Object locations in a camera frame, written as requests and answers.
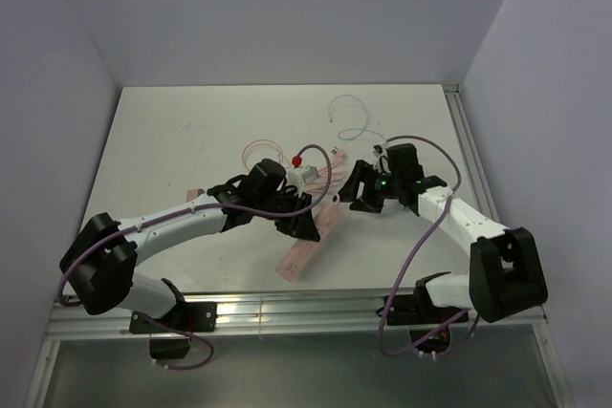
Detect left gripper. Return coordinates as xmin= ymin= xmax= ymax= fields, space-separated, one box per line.
xmin=255 ymin=188 xmax=319 ymax=242

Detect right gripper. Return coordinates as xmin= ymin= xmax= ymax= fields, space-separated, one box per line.
xmin=333 ymin=159 xmax=403 ymax=214

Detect pink power strip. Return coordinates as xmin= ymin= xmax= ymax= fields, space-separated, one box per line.
xmin=275 ymin=204 xmax=342 ymax=283

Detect pink power strip cord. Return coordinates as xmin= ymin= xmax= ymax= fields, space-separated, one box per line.
xmin=300 ymin=145 xmax=353 ymax=204

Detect thin blue charger cable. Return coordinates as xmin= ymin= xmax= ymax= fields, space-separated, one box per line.
xmin=327 ymin=93 xmax=383 ymax=141

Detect thin pink charger cable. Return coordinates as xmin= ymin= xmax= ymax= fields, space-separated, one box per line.
xmin=241 ymin=139 xmax=284 ymax=170

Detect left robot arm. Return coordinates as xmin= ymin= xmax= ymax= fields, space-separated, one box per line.
xmin=59 ymin=159 xmax=320 ymax=331

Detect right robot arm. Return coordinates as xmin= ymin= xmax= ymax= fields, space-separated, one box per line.
xmin=339 ymin=143 xmax=549 ymax=325

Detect brown pink plug adapter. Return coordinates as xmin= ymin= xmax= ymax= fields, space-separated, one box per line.
xmin=186 ymin=188 xmax=205 ymax=202

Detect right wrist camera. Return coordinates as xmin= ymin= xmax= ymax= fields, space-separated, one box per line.
xmin=373 ymin=142 xmax=388 ymax=171

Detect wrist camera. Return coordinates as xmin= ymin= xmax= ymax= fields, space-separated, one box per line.
xmin=373 ymin=142 xmax=388 ymax=171
xmin=286 ymin=156 xmax=319 ymax=189

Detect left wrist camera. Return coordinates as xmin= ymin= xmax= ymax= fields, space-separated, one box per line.
xmin=286 ymin=156 xmax=319 ymax=189

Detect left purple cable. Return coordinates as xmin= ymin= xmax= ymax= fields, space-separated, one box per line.
xmin=57 ymin=142 xmax=332 ymax=372

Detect purple cable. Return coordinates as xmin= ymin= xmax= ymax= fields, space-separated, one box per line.
xmin=378 ymin=135 xmax=482 ymax=361
xmin=57 ymin=142 xmax=332 ymax=372

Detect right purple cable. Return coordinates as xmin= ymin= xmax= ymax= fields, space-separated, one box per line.
xmin=378 ymin=135 xmax=482 ymax=361

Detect front aluminium rail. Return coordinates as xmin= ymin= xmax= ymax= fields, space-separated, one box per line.
xmin=45 ymin=289 xmax=549 ymax=342

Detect aluminium rail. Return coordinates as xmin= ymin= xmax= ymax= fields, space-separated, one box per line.
xmin=45 ymin=289 xmax=549 ymax=342
xmin=443 ymin=85 xmax=499 ymax=222

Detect right side aluminium rail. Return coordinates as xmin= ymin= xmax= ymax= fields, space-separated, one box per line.
xmin=443 ymin=85 xmax=499 ymax=222

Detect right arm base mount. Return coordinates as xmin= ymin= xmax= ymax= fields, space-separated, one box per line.
xmin=385 ymin=293 xmax=460 ymax=354

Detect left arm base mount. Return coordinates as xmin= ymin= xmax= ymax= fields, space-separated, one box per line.
xmin=128 ymin=301 xmax=217 ymax=371

